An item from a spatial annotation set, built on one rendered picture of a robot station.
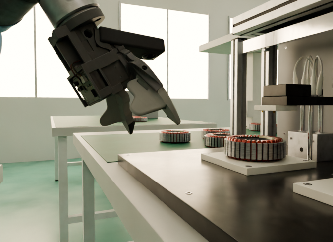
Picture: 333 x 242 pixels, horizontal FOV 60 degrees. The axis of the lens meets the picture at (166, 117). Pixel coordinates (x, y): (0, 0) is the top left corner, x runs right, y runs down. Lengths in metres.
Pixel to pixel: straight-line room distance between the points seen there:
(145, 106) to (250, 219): 0.19
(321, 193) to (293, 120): 0.49
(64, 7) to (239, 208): 0.34
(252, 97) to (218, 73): 4.22
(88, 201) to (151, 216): 1.06
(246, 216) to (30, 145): 4.74
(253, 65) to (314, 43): 0.88
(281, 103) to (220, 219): 0.34
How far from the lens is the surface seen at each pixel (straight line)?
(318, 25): 0.62
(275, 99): 0.60
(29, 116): 4.93
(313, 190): 0.39
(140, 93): 0.41
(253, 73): 1.67
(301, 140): 0.66
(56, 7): 0.44
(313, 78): 0.65
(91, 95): 0.42
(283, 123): 0.88
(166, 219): 0.36
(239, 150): 0.53
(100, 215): 1.96
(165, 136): 0.99
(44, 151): 4.98
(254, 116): 1.67
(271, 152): 0.53
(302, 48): 0.85
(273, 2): 0.72
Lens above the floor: 0.88
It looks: 2 degrees down
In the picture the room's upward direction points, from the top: straight up
